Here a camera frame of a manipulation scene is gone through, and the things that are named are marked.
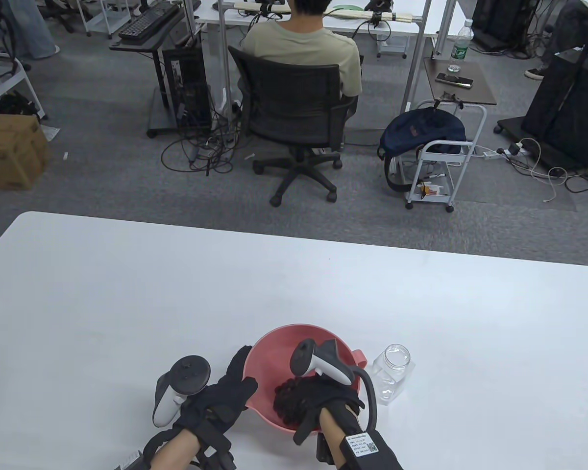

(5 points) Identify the person's left forearm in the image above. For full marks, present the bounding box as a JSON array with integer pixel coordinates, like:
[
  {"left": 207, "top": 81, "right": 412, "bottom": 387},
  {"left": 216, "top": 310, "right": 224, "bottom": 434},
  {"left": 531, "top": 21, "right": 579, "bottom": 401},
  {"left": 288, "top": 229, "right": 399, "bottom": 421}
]
[{"left": 142, "top": 426, "right": 236, "bottom": 470}]

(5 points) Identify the small white wheeled cart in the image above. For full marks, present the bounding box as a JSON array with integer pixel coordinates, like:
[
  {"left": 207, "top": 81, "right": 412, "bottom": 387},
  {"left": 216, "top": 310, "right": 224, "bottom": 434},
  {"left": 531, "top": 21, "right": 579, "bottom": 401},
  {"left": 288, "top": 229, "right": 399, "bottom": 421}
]
[{"left": 78, "top": 0, "right": 132, "bottom": 39}]

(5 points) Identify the black and white controller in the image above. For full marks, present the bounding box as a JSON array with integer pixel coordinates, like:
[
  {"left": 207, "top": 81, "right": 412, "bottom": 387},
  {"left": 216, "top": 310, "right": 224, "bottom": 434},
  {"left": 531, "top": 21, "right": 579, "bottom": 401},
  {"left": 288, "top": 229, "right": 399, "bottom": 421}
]
[
  {"left": 152, "top": 355, "right": 212, "bottom": 428},
  {"left": 290, "top": 339, "right": 378, "bottom": 432}
]

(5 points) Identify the person's left hand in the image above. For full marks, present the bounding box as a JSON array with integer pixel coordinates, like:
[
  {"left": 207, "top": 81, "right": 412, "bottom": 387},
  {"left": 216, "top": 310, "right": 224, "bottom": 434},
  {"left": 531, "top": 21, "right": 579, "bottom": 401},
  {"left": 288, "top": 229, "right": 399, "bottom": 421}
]
[{"left": 176, "top": 345, "right": 258, "bottom": 441}]

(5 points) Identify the pink salad bowl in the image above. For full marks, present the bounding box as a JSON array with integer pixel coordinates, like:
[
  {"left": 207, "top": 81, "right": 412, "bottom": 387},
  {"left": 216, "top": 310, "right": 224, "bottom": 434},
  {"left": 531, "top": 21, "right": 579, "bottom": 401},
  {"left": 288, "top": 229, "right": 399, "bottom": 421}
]
[{"left": 242, "top": 323, "right": 368, "bottom": 434}]

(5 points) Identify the black bag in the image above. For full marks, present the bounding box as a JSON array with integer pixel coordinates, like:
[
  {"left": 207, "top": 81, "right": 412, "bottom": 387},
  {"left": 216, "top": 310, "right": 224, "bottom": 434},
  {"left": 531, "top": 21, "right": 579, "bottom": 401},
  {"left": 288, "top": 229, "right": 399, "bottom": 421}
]
[{"left": 0, "top": 91, "right": 42, "bottom": 120}]

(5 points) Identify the black computer tower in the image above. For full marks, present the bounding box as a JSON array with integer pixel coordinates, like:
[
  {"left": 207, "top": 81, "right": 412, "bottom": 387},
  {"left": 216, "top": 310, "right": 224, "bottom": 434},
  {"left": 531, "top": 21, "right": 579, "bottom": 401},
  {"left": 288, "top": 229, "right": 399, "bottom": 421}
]
[{"left": 163, "top": 47, "right": 212, "bottom": 133}]

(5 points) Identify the black mesh office chair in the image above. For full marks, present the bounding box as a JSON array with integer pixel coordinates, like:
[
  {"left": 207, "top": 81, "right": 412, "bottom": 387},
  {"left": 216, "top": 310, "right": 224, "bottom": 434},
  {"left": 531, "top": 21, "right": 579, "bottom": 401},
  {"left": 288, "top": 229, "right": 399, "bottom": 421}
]
[{"left": 228, "top": 46, "right": 360, "bottom": 207}]

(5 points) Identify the white metal rolling cart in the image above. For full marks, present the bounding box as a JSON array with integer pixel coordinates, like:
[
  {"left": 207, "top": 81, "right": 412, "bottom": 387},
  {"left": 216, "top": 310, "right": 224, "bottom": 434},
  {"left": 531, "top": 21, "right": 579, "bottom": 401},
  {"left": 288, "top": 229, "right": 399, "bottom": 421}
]
[{"left": 405, "top": 100, "right": 488, "bottom": 213}]

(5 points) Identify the person's right forearm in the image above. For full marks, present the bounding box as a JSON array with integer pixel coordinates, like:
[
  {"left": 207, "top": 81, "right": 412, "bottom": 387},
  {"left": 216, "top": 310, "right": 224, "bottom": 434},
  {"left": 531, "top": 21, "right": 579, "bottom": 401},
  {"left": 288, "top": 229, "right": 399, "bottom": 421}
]
[{"left": 316, "top": 401, "right": 403, "bottom": 470}]

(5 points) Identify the brown cardboard box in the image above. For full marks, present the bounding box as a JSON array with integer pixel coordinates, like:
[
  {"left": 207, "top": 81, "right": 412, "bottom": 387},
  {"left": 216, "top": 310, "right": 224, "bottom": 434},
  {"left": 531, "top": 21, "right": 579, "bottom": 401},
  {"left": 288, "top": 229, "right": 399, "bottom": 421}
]
[{"left": 0, "top": 114, "right": 52, "bottom": 190}]

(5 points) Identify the person's right hand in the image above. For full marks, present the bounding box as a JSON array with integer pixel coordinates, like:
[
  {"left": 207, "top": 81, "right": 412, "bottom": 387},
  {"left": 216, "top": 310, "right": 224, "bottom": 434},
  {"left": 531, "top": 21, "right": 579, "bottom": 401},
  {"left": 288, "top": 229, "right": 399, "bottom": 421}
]
[{"left": 287, "top": 375, "right": 366, "bottom": 446}]

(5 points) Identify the green label water bottle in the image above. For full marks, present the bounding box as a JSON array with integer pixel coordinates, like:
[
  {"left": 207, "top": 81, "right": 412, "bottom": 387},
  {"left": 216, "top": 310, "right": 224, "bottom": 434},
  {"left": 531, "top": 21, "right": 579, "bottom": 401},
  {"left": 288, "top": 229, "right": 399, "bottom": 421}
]
[{"left": 447, "top": 19, "right": 475, "bottom": 73}]

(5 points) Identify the dark brown side table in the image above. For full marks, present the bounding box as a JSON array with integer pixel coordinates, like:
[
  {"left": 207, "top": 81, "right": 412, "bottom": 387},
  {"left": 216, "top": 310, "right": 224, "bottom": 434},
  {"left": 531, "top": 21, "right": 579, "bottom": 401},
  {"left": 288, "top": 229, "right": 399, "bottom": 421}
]
[{"left": 423, "top": 58, "right": 498, "bottom": 107}]

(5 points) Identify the tangle of black cables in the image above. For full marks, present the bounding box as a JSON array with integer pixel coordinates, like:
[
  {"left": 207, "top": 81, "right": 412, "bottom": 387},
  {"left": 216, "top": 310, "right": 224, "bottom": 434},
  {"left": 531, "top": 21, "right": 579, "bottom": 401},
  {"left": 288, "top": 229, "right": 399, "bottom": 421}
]
[{"left": 161, "top": 110, "right": 249, "bottom": 177}]

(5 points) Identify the white label tag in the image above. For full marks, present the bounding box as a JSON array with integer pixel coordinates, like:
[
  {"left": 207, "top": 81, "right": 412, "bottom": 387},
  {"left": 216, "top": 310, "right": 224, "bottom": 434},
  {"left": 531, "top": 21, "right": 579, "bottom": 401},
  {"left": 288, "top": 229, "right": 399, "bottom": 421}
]
[
  {"left": 115, "top": 450, "right": 143, "bottom": 470},
  {"left": 345, "top": 431, "right": 381, "bottom": 457}
]

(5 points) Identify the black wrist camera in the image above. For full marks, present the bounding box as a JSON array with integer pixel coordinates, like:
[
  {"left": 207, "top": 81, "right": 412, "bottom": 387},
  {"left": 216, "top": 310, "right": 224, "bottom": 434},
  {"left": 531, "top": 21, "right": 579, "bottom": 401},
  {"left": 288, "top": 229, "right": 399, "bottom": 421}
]
[{"left": 316, "top": 435, "right": 338, "bottom": 466}]

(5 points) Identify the navy blue backpack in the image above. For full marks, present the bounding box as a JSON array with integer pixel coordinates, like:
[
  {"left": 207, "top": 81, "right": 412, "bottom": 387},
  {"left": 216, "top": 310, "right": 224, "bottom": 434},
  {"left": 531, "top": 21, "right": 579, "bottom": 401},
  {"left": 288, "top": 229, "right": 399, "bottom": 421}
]
[{"left": 378, "top": 108, "right": 467, "bottom": 192}]

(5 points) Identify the clear plastic jar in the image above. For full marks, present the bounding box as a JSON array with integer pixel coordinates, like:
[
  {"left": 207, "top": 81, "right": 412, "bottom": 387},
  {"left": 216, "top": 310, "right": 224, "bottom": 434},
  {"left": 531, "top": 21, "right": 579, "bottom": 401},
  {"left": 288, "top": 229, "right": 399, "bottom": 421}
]
[{"left": 371, "top": 344, "right": 416, "bottom": 406}]

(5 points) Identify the black keyboard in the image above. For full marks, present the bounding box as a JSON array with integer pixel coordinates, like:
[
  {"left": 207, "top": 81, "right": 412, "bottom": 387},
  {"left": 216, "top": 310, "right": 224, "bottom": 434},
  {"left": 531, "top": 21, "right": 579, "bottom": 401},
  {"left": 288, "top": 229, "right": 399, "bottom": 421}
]
[{"left": 118, "top": 2, "right": 181, "bottom": 41}]

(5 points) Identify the black phone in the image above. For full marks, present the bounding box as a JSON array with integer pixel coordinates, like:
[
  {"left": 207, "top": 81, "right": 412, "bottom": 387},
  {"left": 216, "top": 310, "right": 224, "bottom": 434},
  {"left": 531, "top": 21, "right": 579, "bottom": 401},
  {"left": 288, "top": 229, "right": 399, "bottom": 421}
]
[{"left": 435, "top": 72, "right": 474, "bottom": 90}]

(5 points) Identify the black cabinet on wheels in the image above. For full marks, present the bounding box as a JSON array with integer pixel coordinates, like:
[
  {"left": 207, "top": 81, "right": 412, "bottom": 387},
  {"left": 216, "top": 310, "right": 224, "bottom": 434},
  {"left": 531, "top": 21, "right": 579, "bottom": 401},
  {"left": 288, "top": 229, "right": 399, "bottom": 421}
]
[{"left": 494, "top": 53, "right": 588, "bottom": 172}]

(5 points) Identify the black equipment box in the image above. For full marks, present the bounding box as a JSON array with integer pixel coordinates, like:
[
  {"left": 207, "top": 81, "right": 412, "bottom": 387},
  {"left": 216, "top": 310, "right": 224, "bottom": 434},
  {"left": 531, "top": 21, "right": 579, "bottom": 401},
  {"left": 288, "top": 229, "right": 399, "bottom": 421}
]
[{"left": 472, "top": 0, "right": 542, "bottom": 49}]

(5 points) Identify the white metal-legged desk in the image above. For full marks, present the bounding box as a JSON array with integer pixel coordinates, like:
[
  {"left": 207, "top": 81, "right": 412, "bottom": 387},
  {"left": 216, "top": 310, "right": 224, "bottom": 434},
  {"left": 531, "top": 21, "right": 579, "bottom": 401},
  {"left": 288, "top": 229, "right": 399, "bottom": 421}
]
[{"left": 195, "top": 0, "right": 459, "bottom": 113}]

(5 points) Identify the dark rolling keyboard stand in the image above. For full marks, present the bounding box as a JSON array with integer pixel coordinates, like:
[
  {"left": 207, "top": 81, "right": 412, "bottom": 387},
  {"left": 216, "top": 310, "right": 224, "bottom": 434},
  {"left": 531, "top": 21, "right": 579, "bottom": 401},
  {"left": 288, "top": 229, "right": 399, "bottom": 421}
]
[{"left": 109, "top": 5, "right": 214, "bottom": 139}]

